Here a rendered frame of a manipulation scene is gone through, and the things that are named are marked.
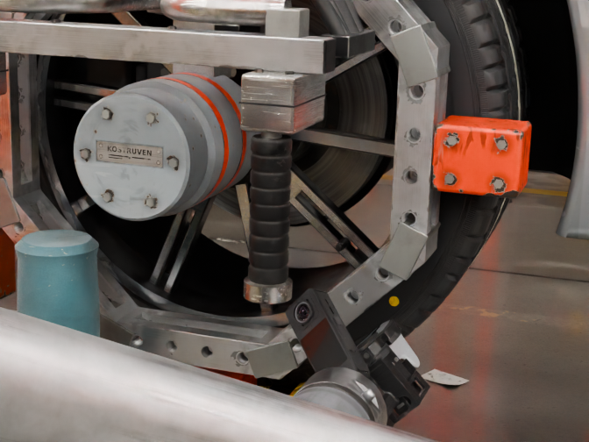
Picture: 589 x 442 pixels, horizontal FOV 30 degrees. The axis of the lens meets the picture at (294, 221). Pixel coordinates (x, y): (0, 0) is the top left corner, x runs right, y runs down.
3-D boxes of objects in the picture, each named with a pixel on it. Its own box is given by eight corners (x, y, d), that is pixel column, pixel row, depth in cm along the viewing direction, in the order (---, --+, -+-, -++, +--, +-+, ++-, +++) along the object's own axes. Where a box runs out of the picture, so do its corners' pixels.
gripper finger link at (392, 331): (381, 347, 122) (359, 374, 114) (371, 335, 122) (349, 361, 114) (412, 323, 120) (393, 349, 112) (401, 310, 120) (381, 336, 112)
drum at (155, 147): (269, 192, 127) (273, 69, 123) (193, 236, 107) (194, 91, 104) (159, 181, 131) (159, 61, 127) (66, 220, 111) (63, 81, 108)
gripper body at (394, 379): (381, 421, 119) (350, 468, 108) (330, 360, 120) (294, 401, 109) (434, 382, 116) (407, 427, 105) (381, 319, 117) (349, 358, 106)
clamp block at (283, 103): (325, 121, 102) (328, 63, 101) (293, 136, 94) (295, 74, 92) (274, 117, 103) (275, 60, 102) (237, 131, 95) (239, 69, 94)
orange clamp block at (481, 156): (444, 177, 120) (527, 185, 118) (429, 191, 113) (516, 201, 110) (448, 114, 119) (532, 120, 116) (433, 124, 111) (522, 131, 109)
